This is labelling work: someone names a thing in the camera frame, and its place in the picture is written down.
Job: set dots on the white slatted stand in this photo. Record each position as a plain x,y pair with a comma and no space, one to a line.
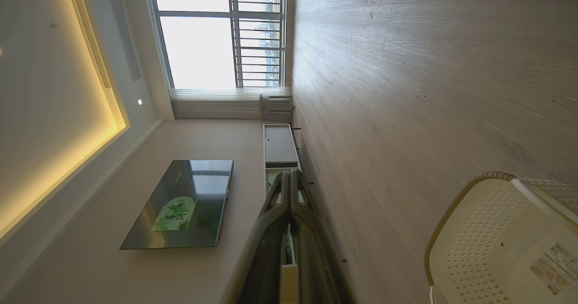
276,109

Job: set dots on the white brown TV cabinet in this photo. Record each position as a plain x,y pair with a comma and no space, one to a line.
279,146

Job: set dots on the cream plastic laundry basket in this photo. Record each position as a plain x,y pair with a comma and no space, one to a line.
478,250

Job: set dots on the white barcode sticker label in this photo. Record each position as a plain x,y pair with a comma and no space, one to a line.
555,268

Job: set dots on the metal window railing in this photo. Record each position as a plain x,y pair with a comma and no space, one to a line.
235,42

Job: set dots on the flat wall television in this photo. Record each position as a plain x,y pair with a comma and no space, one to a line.
185,204

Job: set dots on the white sheer curtain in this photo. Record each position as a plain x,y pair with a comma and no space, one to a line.
216,105

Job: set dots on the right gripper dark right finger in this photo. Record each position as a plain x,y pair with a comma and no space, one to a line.
316,259

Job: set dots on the large window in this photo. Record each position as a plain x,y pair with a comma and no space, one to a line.
194,46

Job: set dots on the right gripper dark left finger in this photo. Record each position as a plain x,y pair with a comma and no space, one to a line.
262,254

